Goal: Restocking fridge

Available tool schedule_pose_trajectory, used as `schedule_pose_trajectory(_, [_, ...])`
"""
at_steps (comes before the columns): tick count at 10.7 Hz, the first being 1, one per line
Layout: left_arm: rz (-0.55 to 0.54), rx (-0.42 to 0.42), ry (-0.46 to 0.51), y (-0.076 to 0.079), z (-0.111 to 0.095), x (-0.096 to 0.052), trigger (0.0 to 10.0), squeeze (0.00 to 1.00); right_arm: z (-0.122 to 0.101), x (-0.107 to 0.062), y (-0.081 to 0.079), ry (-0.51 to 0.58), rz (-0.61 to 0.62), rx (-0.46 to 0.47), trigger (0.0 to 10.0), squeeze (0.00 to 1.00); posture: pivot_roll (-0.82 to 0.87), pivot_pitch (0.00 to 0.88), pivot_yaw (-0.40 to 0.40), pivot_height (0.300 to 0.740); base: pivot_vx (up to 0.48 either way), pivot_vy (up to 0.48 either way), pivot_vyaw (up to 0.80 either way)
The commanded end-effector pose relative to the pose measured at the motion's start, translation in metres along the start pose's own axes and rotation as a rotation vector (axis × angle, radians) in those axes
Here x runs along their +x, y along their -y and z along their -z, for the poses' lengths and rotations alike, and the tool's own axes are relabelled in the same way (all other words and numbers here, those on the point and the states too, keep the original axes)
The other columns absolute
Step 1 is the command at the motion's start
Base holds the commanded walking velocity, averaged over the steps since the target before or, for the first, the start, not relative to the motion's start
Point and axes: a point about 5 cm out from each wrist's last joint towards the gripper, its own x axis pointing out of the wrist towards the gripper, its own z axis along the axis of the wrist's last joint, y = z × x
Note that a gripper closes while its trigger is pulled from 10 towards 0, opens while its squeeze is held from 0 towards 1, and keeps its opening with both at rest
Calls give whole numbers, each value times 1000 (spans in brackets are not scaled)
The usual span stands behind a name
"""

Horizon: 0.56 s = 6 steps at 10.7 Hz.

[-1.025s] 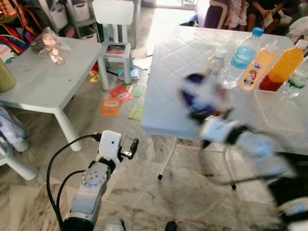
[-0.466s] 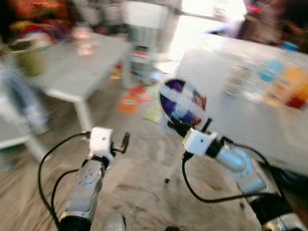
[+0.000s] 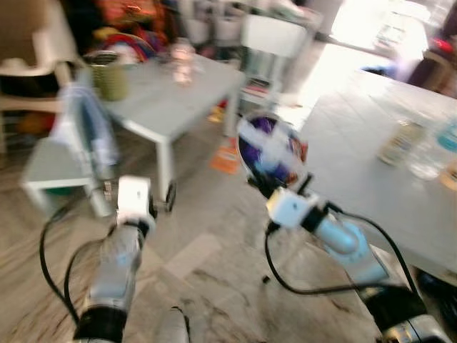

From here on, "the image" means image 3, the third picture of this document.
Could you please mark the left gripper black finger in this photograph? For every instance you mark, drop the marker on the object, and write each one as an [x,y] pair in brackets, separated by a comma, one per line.
[171,198]

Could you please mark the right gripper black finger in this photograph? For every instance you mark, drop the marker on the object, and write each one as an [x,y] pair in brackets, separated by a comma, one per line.
[258,184]
[307,183]

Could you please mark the round purple packet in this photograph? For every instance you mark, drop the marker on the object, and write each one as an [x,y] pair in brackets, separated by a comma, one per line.
[270,150]

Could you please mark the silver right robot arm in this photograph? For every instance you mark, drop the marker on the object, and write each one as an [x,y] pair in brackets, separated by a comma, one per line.
[357,246]

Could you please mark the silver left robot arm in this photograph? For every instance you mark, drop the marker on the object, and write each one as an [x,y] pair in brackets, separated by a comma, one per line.
[114,271]

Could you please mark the orange floor item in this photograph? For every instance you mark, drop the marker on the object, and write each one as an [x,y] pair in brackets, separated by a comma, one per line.
[226,158]

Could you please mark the large grey table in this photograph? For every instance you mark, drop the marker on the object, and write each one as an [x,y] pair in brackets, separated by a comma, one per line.
[364,143]

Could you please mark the low white table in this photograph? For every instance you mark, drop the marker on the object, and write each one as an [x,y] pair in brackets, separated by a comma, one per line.
[171,100]

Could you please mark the white blue folded chair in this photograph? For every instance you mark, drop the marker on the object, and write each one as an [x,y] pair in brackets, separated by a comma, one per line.
[91,132]

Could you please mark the beige labelled jar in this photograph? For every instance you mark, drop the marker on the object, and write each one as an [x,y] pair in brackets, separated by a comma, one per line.
[401,141]

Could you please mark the grey robot leg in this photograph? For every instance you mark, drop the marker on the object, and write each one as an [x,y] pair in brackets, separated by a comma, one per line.
[173,327]

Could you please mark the clear glass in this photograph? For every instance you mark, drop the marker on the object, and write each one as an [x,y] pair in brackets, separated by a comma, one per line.
[428,161]

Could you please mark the green cup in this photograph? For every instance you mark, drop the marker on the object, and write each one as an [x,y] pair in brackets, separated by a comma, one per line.
[109,78]

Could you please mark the clear plastic bottle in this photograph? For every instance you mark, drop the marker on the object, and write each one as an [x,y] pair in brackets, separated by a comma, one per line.
[183,64]

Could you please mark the orange packet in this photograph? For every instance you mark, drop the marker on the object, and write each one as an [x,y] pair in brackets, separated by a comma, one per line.
[450,175]

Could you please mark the light blue container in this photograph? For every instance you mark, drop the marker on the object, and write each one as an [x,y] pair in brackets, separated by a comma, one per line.
[448,136]

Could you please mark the dark purple chair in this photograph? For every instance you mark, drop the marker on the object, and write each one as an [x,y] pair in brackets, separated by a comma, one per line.
[432,71]

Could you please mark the beige armchair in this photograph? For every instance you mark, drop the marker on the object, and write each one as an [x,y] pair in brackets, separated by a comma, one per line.
[32,64]

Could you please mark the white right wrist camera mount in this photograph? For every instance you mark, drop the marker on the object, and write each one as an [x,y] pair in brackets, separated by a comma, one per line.
[289,209]

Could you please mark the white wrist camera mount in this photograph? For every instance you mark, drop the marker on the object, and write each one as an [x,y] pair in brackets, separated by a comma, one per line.
[289,209]
[133,199]

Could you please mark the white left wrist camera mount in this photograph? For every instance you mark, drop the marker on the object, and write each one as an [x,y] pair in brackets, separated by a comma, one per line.
[133,199]

